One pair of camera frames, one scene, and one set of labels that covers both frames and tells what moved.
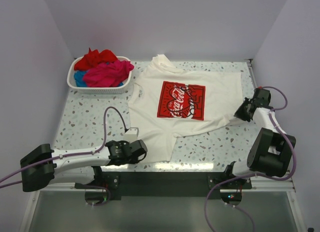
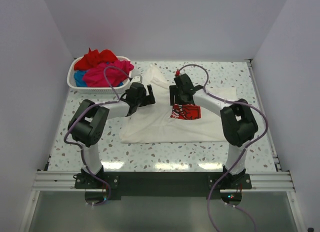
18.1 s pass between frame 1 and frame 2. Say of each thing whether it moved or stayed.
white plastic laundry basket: stayed
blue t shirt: stayed
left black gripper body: moved
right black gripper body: moved
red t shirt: stayed
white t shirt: moved
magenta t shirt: stayed
